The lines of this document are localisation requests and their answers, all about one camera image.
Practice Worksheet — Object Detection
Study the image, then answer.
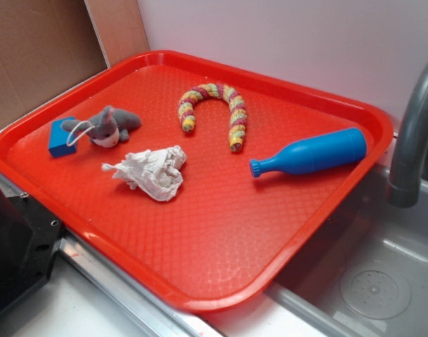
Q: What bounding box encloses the blue plastic toy bottle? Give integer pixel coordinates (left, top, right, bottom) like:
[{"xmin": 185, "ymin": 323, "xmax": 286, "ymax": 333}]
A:
[{"xmin": 249, "ymin": 128, "xmax": 368, "ymax": 178}]

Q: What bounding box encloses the blue wooden block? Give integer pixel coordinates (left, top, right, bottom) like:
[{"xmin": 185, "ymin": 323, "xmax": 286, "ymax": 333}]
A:
[{"xmin": 48, "ymin": 117, "xmax": 77, "ymax": 158}]

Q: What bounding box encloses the grey toy sink basin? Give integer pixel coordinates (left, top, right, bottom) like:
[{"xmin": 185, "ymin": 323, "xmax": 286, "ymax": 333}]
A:
[{"xmin": 266, "ymin": 166, "xmax": 428, "ymax": 336}]

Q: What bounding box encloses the grey toy faucet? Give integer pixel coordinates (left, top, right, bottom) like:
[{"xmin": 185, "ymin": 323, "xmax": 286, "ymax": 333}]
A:
[{"xmin": 387, "ymin": 63, "xmax": 428, "ymax": 208}]

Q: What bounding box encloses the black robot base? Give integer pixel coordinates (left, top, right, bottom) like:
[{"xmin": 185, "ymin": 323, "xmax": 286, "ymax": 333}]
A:
[{"xmin": 0, "ymin": 188, "xmax": 63, "ymax": 317}]

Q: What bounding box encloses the multicoloured braided rope toy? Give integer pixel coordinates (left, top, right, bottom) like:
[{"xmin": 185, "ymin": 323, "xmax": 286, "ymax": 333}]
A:
[{"xmin": 178, "ymin": 83, "xmax": 247, "ymax": 153}]

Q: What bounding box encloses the red plastic tray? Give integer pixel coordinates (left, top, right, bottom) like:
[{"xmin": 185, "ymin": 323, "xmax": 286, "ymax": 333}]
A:
[{"xmin": 0, "ymin": 51, "xmax": 393, "ymax": 313}]

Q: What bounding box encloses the brown cardboard panel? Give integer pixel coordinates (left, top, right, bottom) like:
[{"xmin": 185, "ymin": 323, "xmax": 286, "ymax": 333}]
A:
[{"xmin": 0, "ymin": 1, "xmax": 149, "ymax": 130}]

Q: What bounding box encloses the crumpled white paper towel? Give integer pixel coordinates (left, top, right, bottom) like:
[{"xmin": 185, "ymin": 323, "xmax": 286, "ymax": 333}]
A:
[{"xmin": 101, "ymin": 145, "xmax": 187, "ymax": 201}]

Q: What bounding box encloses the grey plush toy animal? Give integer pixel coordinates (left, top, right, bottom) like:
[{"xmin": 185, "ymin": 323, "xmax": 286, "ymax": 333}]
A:
[{"xmin": 60, "ymin": 106, "xmax": 142, "ymax": 148}]

